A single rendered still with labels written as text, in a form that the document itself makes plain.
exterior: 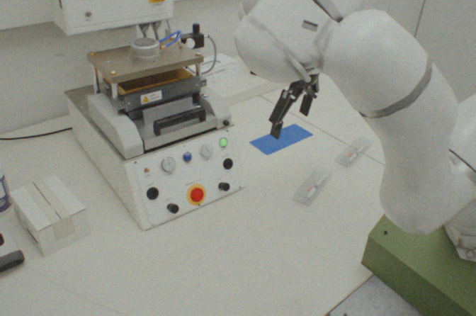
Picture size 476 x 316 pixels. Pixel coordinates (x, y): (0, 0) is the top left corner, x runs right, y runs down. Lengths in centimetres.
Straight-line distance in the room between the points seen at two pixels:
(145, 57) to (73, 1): 24
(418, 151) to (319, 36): 20
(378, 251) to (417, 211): 43
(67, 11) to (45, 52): 39
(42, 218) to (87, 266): 16
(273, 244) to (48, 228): 55
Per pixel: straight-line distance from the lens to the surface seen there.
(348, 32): 52
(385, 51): 51
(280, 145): 150
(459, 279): 102
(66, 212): 114
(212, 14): 194
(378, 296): 109
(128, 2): 132
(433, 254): 104
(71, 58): 168
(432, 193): 65
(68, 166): 145
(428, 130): 58
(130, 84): 119
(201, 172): 121
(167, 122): 112
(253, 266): 109
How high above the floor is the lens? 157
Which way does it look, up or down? 33 degrees down
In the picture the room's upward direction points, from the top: 3 degrees clockwise
